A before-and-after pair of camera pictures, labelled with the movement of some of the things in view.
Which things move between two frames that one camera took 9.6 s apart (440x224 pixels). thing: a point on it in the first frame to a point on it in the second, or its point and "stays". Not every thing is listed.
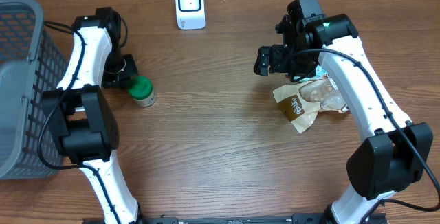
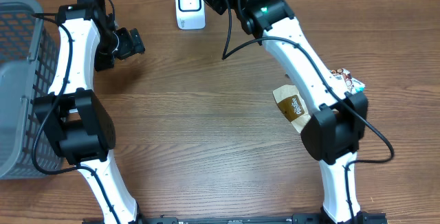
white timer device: (190, 5) stays
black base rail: (298, 218) stays
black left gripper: (124, 73) to (128, 42)
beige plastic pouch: (301, 103) stays
